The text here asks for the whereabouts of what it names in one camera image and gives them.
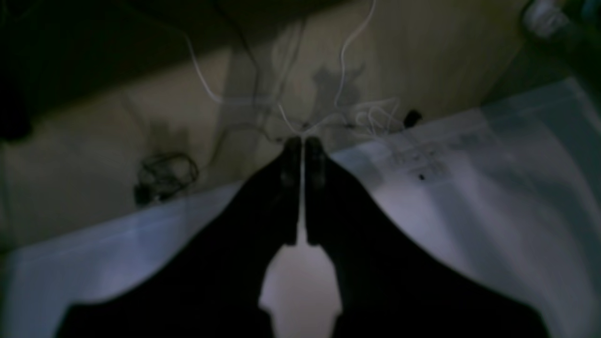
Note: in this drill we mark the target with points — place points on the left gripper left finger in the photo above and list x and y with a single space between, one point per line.
212 286

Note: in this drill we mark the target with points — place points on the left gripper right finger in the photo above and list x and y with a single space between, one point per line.
389 286

